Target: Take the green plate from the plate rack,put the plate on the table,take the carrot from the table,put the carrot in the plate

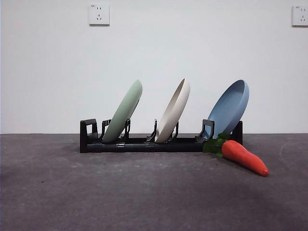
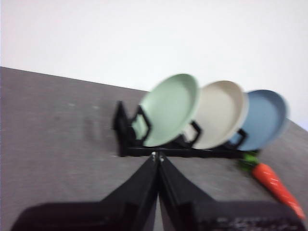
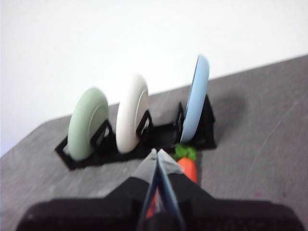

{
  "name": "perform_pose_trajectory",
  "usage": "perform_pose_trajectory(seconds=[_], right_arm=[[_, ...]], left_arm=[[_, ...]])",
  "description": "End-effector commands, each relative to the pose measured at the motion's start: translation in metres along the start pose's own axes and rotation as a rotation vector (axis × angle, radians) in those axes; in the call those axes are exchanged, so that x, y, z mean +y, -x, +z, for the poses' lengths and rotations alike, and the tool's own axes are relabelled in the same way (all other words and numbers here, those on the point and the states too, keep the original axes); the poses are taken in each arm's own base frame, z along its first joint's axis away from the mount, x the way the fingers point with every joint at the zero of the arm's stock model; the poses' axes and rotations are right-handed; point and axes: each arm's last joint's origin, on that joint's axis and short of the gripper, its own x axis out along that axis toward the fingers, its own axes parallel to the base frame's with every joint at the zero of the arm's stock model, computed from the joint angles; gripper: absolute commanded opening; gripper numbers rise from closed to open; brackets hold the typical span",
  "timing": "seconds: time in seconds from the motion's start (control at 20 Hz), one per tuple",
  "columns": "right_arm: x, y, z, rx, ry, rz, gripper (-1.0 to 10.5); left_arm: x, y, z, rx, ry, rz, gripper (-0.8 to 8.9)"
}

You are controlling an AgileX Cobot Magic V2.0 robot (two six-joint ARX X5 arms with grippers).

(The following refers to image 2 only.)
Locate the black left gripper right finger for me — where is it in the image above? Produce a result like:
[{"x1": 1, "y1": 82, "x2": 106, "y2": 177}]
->
[{"x1": 157, "y1": 155, "x2": 308, "y2": 231}]

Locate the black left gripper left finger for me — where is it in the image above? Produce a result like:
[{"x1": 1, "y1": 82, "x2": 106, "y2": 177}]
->
[{"x1": 11, "y1": 151, "x2": 159, "y2": 231}]

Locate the orange carrot with green leaves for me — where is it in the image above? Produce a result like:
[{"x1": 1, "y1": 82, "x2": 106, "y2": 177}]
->
[{"x1": 239, "y1": 153, "x2": 306, "y2": 220}]

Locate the green plate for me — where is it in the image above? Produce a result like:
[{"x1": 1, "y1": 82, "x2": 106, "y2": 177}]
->
[{"x1": 139, "y1": 73, "x2": 200, "y2": 147}]

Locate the black plate rack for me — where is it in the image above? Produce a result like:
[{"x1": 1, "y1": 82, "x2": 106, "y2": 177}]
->
[{"x1": 113, "y1": 101, "x2": 259, "y2": 159}]

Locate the beige plate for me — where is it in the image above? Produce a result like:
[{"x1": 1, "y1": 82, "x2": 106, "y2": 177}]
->
[{"x1": 192, "y1": 80, "x2": 248, "y2": 150}]

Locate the blue plate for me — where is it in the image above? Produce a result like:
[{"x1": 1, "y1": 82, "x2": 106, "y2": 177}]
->
[{"x1": 228, "y1": 89, "x2": 291, "y2": 152}]

